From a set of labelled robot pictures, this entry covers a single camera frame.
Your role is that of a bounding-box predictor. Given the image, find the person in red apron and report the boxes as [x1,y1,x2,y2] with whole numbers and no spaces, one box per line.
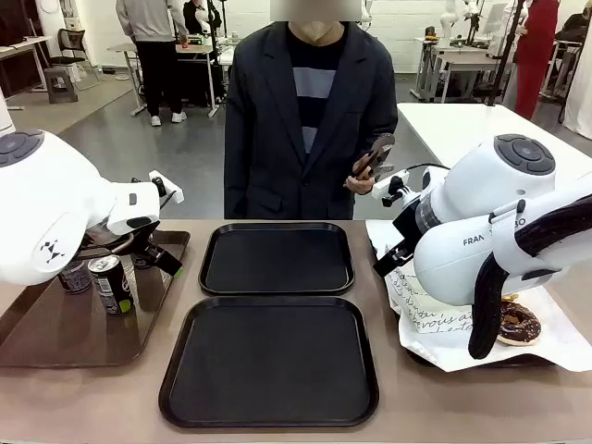
[513,0,561,120]

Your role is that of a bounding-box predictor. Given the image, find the person's left hand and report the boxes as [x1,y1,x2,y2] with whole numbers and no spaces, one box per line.
[344,154,376,196]

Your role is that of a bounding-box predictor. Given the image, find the grey plastic stool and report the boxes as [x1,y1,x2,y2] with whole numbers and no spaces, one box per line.
[44,67,80,105]

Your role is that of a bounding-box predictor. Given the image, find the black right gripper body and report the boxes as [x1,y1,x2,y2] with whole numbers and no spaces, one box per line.
[391,197,426,247]

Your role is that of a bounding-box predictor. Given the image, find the person in dark jacket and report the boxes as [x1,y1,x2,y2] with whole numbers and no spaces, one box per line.
[223,8,400,221]

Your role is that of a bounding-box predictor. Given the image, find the black office chair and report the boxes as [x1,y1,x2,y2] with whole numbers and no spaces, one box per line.
[49,28,101,92]

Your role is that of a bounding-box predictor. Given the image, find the brown plastic tray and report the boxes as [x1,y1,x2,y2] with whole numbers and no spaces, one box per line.
[0,229,191,370]

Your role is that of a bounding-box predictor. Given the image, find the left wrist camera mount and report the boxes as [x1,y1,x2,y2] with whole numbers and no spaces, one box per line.
[147,169,185,205]

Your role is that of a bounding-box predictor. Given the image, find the small black tray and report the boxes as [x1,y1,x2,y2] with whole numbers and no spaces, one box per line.
[198,221,356,297]

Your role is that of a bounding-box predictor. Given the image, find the chocolate sprinkled donut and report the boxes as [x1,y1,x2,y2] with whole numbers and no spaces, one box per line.
[495,300,543,348]

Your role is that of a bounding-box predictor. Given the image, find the dark metal tongs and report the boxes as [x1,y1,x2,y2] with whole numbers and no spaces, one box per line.
[351,132,396,183]

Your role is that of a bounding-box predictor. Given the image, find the large black tray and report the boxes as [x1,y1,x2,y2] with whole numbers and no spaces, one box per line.
[158,295,380,429]

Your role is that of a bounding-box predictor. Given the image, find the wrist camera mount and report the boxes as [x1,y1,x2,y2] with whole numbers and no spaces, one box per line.
[372,169,411,208]
[147,169,185,205]

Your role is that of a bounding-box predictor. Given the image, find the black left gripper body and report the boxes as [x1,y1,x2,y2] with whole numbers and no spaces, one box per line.
[84,220,164,256]

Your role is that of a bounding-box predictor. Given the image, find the thin black cable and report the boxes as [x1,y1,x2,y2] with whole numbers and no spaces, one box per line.
[406,163,452,179]

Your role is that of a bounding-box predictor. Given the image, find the white background work table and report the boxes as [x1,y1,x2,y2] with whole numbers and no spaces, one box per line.
[413,36,515,104]

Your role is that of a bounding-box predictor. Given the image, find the person in grey hoodie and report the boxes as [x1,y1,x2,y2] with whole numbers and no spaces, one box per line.
[115,0,190,128]

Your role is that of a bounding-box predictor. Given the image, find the large white table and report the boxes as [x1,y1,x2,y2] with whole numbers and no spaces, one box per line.
[396,102,592,186]

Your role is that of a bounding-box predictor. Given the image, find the white paper sheet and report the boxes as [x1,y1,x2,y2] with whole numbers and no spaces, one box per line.
[364,219,592,374]

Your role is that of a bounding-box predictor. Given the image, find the black slanted stand pole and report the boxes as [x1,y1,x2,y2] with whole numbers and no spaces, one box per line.
[471,0,529,108]

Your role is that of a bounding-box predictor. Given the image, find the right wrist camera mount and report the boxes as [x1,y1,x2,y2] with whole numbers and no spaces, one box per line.
[372,169,411,208]

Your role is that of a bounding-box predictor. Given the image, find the grey background work table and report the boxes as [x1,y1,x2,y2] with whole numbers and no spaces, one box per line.
[108,43,232,118]

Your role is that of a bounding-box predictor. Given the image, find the wooden top desk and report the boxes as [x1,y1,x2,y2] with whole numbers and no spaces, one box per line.
[0,35,55,112]

